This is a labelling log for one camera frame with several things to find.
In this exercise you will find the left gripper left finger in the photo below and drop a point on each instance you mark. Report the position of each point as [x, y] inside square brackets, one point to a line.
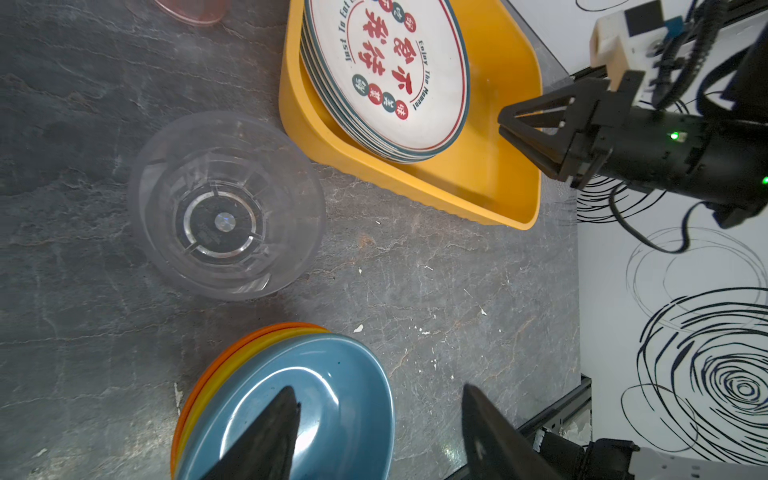
[265, 450]

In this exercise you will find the yellow plastic bin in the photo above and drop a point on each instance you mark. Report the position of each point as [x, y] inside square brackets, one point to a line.
[480, 177]

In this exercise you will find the clear glass cup left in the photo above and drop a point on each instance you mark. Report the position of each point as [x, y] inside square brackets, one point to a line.
[226, 206]

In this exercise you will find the white plate green flower outline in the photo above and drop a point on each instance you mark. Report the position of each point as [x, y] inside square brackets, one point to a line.
[349, 121]

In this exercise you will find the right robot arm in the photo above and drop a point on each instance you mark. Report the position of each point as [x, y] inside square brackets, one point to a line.
[682, 71]

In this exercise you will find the pink translucent cup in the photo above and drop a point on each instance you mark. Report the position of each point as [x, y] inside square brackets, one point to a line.
[201, 13]

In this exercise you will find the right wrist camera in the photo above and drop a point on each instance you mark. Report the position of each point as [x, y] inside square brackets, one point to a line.
[633, 40]

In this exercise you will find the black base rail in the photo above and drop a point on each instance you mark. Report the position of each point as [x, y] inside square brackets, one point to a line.
[550, 420]

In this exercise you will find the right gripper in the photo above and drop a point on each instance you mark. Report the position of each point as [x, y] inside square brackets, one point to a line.
[717, 156]

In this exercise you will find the yellow bowl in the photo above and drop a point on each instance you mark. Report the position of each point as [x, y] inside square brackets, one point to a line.
[240, 360]

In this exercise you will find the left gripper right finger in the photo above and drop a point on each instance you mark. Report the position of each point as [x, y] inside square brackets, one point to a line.
[494, 448]

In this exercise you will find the blue bowl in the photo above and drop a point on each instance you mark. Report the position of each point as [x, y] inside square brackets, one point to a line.
[344, 427]

